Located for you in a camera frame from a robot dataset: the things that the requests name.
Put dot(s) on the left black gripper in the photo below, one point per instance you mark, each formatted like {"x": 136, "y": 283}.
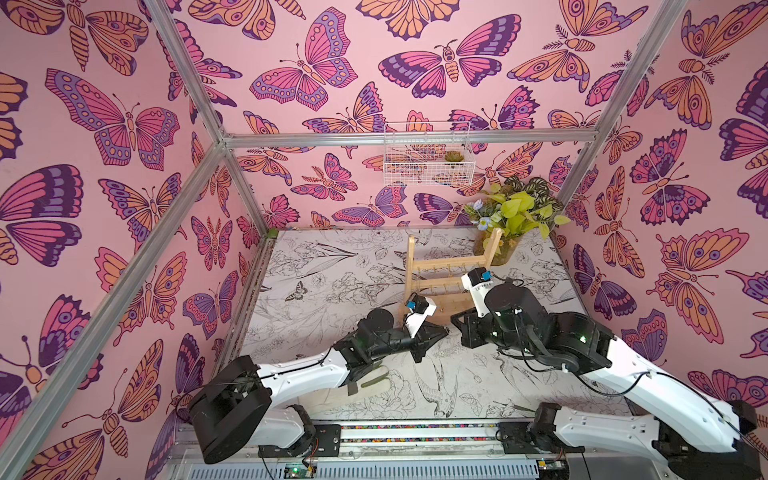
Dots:
{"x": 429, "y": 334}

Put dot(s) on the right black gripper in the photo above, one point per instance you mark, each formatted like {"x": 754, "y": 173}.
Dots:
{"x": 477, "y": 323}

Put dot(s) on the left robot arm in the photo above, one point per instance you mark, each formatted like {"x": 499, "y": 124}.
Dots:
{"x": 257, "y": 404}

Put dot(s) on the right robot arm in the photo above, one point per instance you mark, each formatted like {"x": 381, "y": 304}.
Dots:
{"x": 693, "y": 434}

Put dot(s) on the wooden jewelry display stand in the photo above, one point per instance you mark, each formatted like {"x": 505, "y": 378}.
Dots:
{"x": 440, "y": 279}

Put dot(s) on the white green work glove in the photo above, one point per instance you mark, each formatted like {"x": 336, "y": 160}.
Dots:
{"x": 374, "y": 383}

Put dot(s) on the potted green plant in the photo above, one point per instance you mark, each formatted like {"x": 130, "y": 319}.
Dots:
{"x": 508, "y": 212}

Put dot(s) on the small succulent in basket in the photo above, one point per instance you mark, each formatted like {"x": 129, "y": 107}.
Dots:
{"x": 454, "y": 157}

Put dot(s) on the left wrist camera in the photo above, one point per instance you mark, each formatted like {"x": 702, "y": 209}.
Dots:
{"x": 419, "y": 309}

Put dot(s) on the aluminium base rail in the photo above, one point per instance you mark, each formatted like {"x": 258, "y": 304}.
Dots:
{"x": 415, "y": 449}

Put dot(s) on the white wire basket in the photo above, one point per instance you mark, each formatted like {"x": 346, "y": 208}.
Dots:
{"x": 415, "y": 157}

